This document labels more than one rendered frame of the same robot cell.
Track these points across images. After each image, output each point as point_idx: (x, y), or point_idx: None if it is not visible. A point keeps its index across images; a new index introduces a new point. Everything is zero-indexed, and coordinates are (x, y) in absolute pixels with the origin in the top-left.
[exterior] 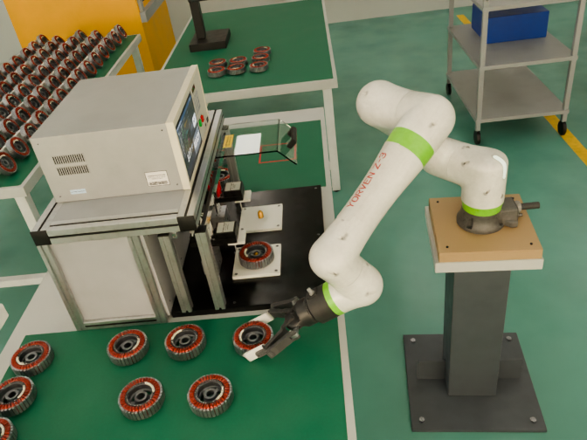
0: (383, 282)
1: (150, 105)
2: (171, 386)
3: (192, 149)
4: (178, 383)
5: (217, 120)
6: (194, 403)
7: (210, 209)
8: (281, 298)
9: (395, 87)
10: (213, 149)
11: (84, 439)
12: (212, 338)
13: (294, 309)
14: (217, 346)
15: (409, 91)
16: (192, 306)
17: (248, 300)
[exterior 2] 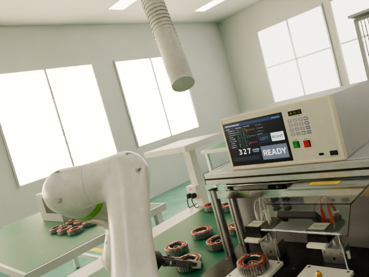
0: (103, 263)
1: (262, 109)
2: (201, 242)
3: (255, 152)
4: (199, 244)
5: (348, 161)
6: (175, 241)
7: (239, 195)
8: (203, 276)
9: (100, 159)
10: (292, 172)
11: (205, 225)
12: (213, 254)
13: (164, 258)
14: (206, 255)
15: (84, 164)
16: (242, 244)
17: (220, 264)
